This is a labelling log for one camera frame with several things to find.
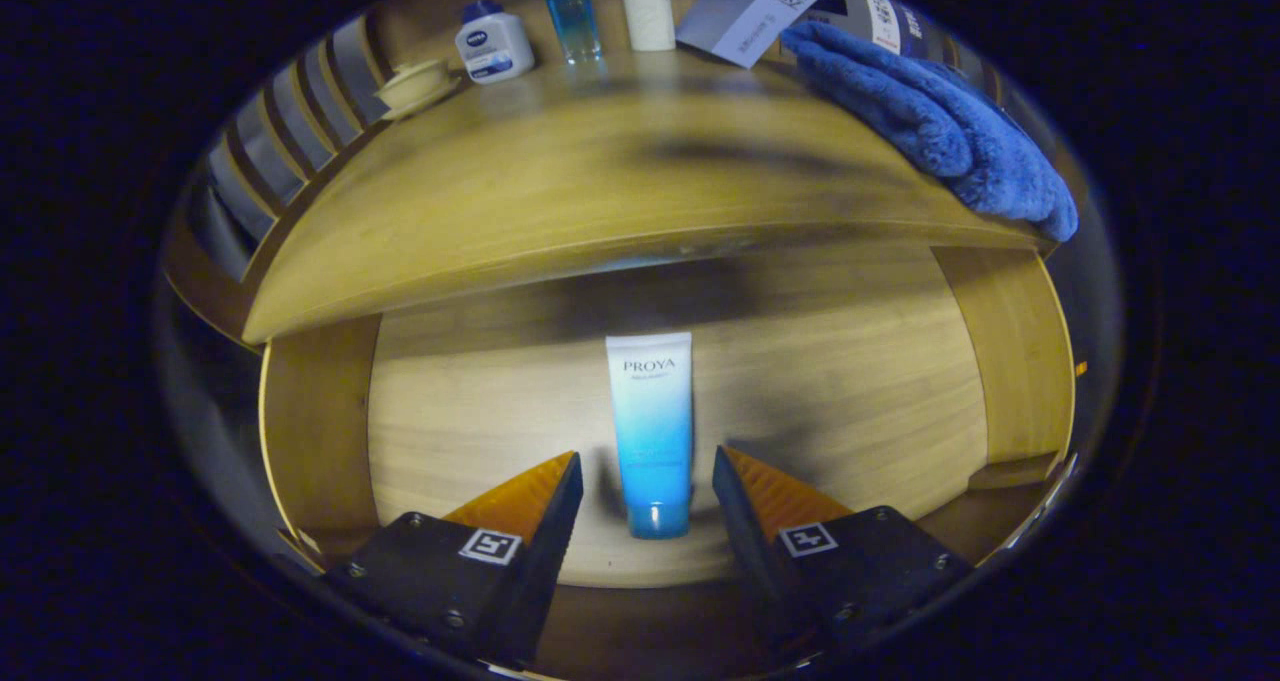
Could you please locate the dark blue book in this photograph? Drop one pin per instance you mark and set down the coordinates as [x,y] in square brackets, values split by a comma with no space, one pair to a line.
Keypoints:
[917,33]

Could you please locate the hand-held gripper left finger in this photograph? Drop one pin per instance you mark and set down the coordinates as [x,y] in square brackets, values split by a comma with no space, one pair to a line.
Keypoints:
[545,551]

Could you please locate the wooden drawer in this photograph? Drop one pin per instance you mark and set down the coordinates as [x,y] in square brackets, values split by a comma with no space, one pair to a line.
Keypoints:
[850,391]

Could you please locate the cream lidded teacup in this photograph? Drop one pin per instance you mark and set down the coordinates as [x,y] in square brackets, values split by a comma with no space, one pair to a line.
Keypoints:
[415,83]

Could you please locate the clear blue bottle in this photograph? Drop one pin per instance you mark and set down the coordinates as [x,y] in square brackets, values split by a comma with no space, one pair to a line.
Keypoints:
[572,21]

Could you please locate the wooden cabinet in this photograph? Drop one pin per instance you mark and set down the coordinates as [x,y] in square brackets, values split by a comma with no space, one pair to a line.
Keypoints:
[210,296]

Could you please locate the white spine book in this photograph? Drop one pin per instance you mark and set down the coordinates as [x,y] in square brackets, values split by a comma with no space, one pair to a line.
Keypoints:
[880,19]

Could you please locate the blue white cosmetic tube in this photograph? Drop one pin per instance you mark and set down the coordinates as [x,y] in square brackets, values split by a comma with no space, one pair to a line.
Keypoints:
[650,431]

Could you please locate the blue towel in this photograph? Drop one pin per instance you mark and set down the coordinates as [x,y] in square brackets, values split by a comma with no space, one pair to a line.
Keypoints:
[930,121]

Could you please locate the white pump bottle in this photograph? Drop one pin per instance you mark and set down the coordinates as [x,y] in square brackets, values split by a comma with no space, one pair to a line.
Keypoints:
[648,11]

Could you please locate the white bottle with blue cap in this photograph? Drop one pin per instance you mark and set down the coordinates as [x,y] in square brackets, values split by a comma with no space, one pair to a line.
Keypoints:
[495,49]

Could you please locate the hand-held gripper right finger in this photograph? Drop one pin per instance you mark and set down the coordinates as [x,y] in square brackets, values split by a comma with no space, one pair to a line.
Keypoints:
[745,551]

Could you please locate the wooden countertop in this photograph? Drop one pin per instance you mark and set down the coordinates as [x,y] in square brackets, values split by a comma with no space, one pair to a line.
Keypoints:
[560,191]

